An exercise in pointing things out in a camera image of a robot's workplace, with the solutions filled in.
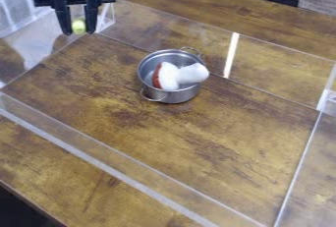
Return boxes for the clear acrylic barrier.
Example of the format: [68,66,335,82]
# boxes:
[0,90,336,227]

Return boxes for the small metal pot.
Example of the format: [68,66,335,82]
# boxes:
[136,47,211,104]

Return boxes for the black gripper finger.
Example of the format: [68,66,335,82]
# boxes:
[84,0,100,34]
[53,0,72,35]

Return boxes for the white mushroom toy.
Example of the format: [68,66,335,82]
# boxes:
[152,62,211,90]

